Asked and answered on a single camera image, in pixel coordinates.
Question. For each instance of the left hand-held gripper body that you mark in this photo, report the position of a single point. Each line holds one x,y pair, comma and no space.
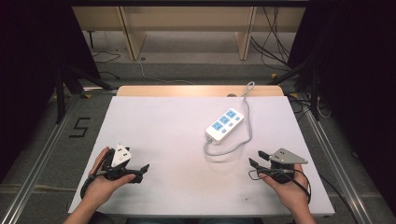
120,155

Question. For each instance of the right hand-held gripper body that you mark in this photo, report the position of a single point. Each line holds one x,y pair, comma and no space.
285,158

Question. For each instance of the person's right hand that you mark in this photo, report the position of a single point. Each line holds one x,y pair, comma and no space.
288,189

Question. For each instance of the person's left hand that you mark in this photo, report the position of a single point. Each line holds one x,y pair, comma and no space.
102,186

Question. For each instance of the white table mat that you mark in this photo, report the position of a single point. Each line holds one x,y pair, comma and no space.
174,174

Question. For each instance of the white power strip blue sockets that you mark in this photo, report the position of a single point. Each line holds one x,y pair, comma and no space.
224,126

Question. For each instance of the black tripod stand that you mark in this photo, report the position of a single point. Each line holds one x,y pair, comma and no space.
313,87
63,90

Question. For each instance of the black curtain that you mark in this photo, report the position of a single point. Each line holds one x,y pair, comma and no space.
358,93
28,77

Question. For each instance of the wooden shelf unit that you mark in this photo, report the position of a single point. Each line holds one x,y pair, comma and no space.
190,28

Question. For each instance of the aluminium floor rail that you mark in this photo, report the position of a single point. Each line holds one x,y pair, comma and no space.
34,168
339,174

